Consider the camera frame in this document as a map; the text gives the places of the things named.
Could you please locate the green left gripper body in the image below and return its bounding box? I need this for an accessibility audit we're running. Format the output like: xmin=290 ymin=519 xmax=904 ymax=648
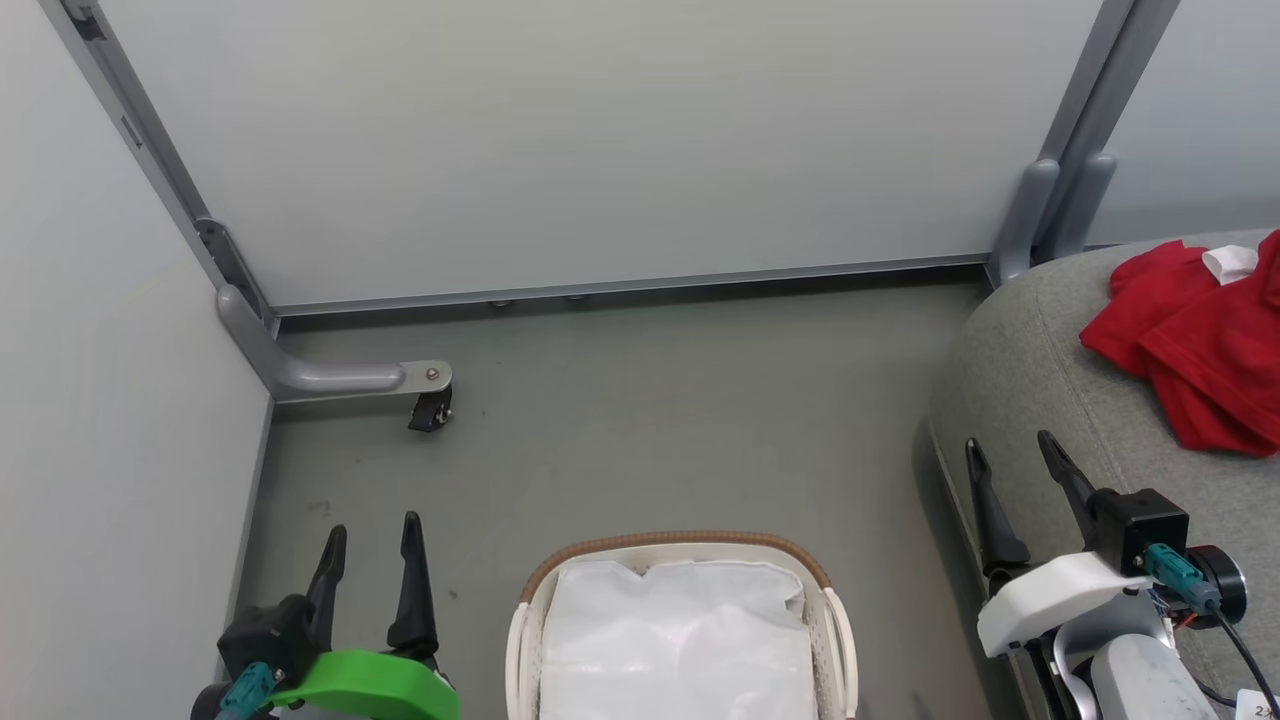
xmin=265 ymin=640 xmax=462 ymax=720

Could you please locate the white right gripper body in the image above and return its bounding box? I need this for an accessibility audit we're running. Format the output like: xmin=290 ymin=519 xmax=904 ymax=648
xmin=977 ymin=550 xmax=1158 ymax=659

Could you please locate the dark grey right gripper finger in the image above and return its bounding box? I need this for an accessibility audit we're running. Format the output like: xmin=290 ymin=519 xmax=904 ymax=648
xmin=964 ymin=438 xmax=1032 ymax=597
xmin=1036 ymin=430 xmax=1103 ymax=553

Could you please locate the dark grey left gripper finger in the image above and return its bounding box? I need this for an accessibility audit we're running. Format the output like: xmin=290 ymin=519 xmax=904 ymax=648
xmin=386 ymin=511 xmax=440 ymax=658
xmin=303 ymin=525 xmax=349 ymax=653

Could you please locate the red jersey with white trim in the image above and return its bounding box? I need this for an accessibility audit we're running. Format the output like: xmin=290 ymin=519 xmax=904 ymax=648
xmin=1078 ymin=230 xmax=1280 ymax=459

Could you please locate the cream laundry basket brown rim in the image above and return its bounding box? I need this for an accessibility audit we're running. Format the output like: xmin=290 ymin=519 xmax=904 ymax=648
xmin=505 ymin=530 xmax=860 ymax=720

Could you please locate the white cloth in basket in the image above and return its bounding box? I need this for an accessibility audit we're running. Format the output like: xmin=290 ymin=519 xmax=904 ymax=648
xmin=538 ymin=557 xmax=819 ymax=720

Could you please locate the grey fabric sofa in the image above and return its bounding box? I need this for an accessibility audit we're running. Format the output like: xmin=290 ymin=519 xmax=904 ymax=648
xmin=928 ymin=228 xmax=1280 ymax=720

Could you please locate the black caster wheel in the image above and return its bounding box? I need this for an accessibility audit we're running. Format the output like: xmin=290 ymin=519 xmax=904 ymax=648
xmin=407 ymin=385 xmax=455 ymax=434

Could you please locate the grey metal partition foot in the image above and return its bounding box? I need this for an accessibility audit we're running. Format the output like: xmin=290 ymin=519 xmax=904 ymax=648
xmin=215 ymin=285 xmax=454 ymax=403

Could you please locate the right black cable teal plug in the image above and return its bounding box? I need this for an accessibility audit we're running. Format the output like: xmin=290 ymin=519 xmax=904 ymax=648
xmin=1145 ymin=543 xmax=1280 ymax=717

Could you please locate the black cable teal plug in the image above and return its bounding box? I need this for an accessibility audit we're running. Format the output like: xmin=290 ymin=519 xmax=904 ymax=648
xmin=214 ymin=660 xmax=283 ymax=720
xmin=1145 ymin=543 xmax=1280 ymax=717

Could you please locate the left black cable teal plug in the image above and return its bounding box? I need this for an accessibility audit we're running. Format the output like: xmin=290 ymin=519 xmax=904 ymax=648
xmin=214 ymin=660 xmax=283 ymax=720

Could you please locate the grey double partition post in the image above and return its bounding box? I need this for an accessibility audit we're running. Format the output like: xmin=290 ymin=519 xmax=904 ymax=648
xmin=985 ymin=0 xmax=1183 ymax=289

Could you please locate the grey partition bottom rail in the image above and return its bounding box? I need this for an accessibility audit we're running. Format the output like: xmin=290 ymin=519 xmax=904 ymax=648
xmin=268 ymin=254 xmax=993 ymax=319

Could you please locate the grey partition post with foot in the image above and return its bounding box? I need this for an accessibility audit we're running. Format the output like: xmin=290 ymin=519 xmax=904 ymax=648
xmin=38 ymin=0 xmax=279 ymax=336

